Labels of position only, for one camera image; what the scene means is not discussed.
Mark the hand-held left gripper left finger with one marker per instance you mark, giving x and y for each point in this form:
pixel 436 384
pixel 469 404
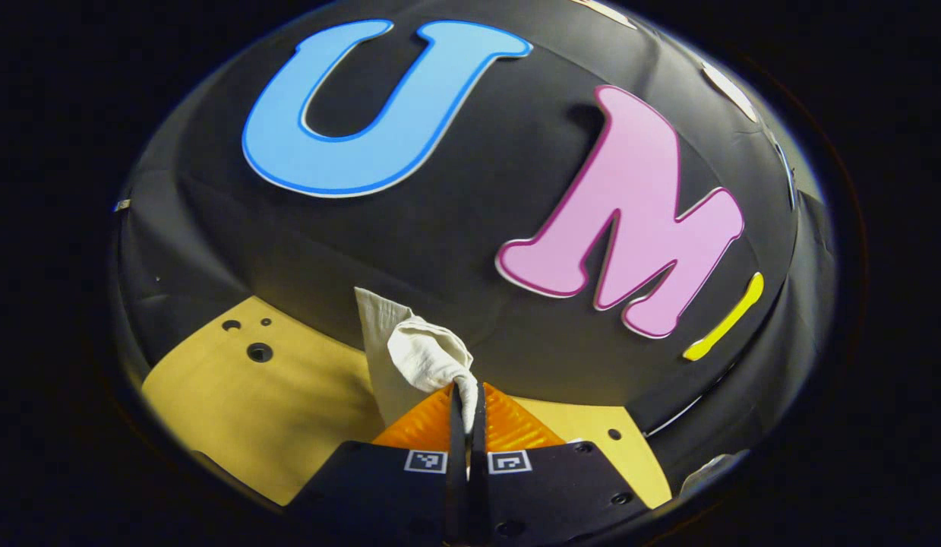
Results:
pixel 458 456

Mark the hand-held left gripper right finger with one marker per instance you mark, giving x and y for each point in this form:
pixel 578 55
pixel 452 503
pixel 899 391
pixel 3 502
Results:
pixel 479 456

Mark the white jeans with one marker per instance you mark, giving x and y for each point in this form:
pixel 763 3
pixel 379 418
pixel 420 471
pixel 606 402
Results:
pixel 421 353

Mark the black backdrop cloth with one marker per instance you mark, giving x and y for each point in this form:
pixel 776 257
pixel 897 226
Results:
pixel 455 243

